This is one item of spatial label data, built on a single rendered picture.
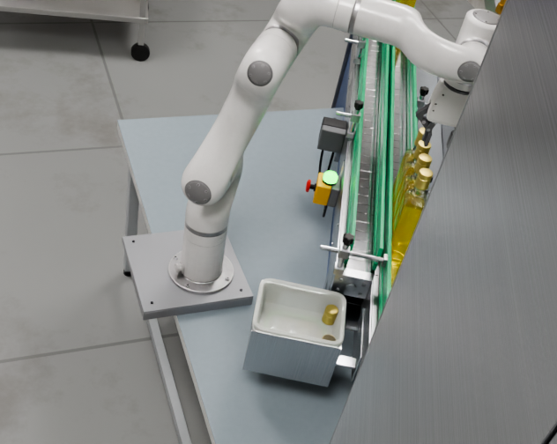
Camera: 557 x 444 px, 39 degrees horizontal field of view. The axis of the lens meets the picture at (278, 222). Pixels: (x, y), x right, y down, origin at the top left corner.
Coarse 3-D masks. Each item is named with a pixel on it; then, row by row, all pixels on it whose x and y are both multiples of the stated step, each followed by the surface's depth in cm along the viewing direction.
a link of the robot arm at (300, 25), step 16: (288, 0) 167; (304, 0) 164; (320, 0) 163; (336, 0) 163; (352, 0) 163; (272, 16) 180; (288, 16) 168; (304, 16) 166; (320, 16) 165; (336, 16) 164; (288, 32) 178; (304, 32) 173
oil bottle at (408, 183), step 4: (408, 176) 197; (404, 180) 199; (408, 180) 196; (412, 180) 195; (404, 184) 197; (408, 184) 195; (412, 184) 195; (404, 188) 196; (408, 188) 195; (412, 188) 195; (400, 192) 200; (404, 192) 196; (400, 196) 199; (400, 200) 198; (396, 204) 203; (396, 208) 202; (392, 212) 206; (396, 212) 201; (392, 216) 204; (392, 220) 203; (392, 224) 203
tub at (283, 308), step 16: (272, 288) 198; (288, 288) 197; (304, 288) 196; (320, 288) 197; (256, 304) 190; (272, 304) 200; (288, 304) 200; (304, 304) 200; (320, 304) 199; (336, 304) 198; (256, 320) 186; (272, 320) 196; (288, 320) 197; (304, 320) 198; (320, 320) 199; (336, 320) 196; (288, 336) 184; (304, 336) 185; (320, 336) 195; (336, 336) 191
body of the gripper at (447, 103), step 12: (444, 84) 169; (432, 96) 173; (444, 96) 170; (456, 96) 169; (432, 108) 172; (444, 108) 172; (456, 108) 171; (432, 120) 174; (444, 120) 174; (456, 120) 174
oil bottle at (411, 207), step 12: (408, 192) 192; (408, 204) 191; (420, 204) 190; (396, 216) 199; (408, 216) 193; (396, 228) 197; (408, 228) 196; (396, 240) 199; (408, 240) 198; (396, 252) 202
